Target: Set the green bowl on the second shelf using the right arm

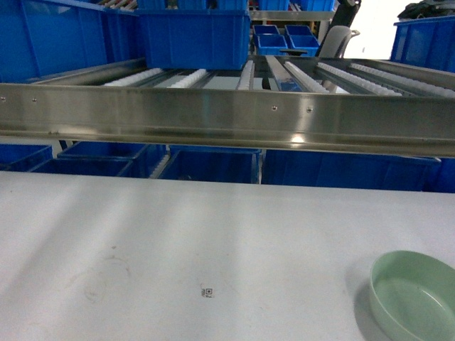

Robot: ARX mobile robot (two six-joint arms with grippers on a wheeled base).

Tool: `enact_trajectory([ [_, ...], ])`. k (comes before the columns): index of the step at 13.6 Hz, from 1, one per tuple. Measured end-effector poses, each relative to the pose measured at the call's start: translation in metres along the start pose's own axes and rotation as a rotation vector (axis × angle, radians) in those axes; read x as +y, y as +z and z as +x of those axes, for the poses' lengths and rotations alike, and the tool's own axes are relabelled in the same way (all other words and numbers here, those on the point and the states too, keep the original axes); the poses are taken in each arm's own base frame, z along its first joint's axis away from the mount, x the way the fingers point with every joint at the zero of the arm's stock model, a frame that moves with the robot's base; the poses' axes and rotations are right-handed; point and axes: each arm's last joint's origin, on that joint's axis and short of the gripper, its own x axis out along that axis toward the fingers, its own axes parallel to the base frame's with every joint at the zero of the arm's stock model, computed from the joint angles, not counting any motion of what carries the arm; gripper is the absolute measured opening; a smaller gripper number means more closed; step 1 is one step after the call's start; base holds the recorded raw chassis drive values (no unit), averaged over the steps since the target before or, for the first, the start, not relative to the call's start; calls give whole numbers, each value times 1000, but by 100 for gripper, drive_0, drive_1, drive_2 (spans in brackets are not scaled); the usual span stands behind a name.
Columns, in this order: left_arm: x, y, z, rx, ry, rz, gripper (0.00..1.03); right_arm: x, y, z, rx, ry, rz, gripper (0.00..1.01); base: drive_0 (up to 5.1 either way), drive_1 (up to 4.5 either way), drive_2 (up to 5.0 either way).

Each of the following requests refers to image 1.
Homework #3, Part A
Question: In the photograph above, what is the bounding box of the green bowl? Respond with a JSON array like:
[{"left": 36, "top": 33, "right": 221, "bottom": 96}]
[{"left": 369, "top": 250, "right": 454, "bottom": 340}]

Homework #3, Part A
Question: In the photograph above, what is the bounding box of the blue bin below shelf centre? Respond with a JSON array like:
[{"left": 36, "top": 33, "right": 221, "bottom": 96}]
[{"left": 158, "top": 146, "right": 261, "bottom": 184}]

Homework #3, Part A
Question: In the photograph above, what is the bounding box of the blue bin below shelf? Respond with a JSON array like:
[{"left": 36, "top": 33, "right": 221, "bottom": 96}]
[
  {"left": 30, "top": 141, "right": 166, "bottom": 178},
  {"left": 262, "top": 150, "right": 441, "bottom": 191},
  {"left": 158, "top": 146, "right": 261, "bottom": 184}
]

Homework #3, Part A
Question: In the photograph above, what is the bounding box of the blue bin below shelf right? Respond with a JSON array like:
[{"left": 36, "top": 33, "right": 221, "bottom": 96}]
[{"left": 262, "top": 150, "right": 441, "bottom": 191}]

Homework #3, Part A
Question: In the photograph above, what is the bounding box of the blue bin below shelf left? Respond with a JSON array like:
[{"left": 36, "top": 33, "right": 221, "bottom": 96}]
[{"left": 30, "top": 141, "right": 166, "bottom": 178}]

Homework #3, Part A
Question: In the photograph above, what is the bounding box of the stainless steel roller shelf rack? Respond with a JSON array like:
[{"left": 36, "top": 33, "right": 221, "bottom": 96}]
[{"left": 1, "top": 56, "right": 454, "bottom": 157}]

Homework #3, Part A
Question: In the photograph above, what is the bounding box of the large blue bin on shelf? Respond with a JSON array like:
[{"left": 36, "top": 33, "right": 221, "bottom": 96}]
[{"left": 139, "top": 9, "right": 251, "bottom": 70}]

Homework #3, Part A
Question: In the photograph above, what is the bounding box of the small QR code sticker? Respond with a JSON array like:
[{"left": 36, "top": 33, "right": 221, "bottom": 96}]
[{"left": 200, "top": 283, "right": 215, "bottom": 298}]

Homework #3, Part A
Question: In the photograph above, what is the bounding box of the blue bin far left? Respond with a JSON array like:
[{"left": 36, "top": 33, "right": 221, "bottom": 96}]
[{"left": 1, "top": 1, "right": 145, "bottom": 82}]

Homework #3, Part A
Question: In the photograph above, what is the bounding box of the blue bin top right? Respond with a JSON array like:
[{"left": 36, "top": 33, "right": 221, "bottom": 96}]
[{"left": 390, "top": 16, "right": 454, "bottom": 72}]

